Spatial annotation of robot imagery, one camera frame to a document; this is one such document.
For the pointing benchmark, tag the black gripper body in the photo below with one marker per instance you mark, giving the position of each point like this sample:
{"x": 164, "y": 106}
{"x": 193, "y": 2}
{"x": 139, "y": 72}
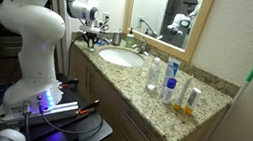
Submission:
{"x": 92, "y": 37}

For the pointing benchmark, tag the small green lid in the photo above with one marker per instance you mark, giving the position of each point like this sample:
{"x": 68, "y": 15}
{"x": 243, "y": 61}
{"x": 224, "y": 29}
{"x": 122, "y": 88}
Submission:
{"x": 90, "y": 49}

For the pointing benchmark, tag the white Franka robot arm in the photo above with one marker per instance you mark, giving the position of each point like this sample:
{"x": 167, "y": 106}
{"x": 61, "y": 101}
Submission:
{"x": 35, "y": 26}

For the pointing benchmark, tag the white round object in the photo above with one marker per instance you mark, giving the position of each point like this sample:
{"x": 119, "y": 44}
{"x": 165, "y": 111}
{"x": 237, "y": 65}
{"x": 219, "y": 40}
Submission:
{"x": 10, "y": 137}

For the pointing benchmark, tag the metal cup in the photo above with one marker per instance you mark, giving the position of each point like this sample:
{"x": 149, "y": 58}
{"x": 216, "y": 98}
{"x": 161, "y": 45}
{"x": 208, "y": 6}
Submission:
{"x": 116, "y": 38}

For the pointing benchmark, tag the white sink basin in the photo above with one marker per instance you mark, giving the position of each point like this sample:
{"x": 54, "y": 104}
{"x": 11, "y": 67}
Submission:
{"x": 121, "y": 57}

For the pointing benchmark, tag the green soap dispenser bottle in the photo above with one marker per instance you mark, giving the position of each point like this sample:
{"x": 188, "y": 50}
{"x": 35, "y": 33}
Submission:
{"x": 130, "y": 39}

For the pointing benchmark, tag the chrome faucet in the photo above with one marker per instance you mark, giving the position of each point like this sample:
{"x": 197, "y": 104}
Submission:
{"x": 141, "y": 46}

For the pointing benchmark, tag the granite vanity cabinet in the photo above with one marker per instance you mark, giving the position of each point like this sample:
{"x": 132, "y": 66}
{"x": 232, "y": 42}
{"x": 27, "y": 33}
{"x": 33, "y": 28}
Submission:
{"x": 106, "y": 94}

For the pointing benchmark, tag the clear plastic bottle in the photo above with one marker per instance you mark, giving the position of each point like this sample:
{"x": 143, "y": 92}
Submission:
{"x": 153, "y": 74}

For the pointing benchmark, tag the wood framed mirror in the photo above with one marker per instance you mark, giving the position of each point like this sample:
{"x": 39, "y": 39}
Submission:
{"x": 165, "y": 15}

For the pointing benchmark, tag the white box on counter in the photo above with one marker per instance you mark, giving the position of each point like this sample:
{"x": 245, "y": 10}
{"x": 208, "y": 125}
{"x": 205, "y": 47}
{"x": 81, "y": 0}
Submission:
{"x": 171, "y": 68}

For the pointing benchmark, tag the slim white tube orange cap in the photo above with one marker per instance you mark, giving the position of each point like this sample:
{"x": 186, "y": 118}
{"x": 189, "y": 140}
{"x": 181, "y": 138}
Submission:
{"x": 184, "y": 92}

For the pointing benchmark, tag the short white tube orange cap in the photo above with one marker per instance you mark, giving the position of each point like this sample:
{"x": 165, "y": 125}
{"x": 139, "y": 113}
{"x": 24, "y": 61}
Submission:
{"x": 192, "y": 100}

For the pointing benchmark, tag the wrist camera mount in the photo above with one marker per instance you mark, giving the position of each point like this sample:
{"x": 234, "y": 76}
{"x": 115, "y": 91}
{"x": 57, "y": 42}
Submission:
{"x": 90, "y": 29}

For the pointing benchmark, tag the white wall outlet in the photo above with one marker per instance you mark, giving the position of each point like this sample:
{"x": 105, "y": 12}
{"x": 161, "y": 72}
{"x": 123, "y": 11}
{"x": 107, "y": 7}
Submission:
{"x": 106, "y": 17}

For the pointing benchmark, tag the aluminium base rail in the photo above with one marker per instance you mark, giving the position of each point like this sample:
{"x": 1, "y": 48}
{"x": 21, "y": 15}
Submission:
{"x": 59, "y": 111}

